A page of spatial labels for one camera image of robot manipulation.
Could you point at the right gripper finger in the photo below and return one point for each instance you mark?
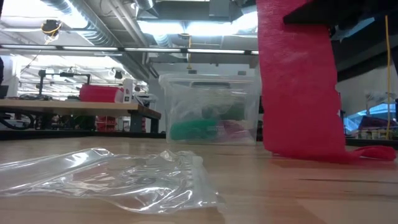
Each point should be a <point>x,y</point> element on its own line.
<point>311,17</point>

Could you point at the red elastic bandage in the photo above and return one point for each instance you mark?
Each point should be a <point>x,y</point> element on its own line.
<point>295,93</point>

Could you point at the pink bandage roll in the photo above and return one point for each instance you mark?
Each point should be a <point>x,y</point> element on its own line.
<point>236,132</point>

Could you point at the clear plastic storage bin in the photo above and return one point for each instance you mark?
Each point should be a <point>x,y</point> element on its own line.
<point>211,93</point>

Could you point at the long ceiling light strip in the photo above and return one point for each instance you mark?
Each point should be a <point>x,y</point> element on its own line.
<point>149,49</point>

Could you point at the white printed carton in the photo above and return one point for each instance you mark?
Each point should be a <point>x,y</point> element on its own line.
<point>128,90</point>

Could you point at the red box on workbench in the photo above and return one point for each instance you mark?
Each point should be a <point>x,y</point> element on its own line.
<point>99,94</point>

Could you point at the red storage drawer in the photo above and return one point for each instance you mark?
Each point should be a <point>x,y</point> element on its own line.
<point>105,126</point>

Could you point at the clear plastic zip bag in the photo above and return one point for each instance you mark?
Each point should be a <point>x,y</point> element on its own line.
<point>124,183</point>

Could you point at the wooden workbench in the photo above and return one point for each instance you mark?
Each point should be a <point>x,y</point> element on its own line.
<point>77,109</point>

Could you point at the black camera stand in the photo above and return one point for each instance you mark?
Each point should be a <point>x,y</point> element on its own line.
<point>41,82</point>

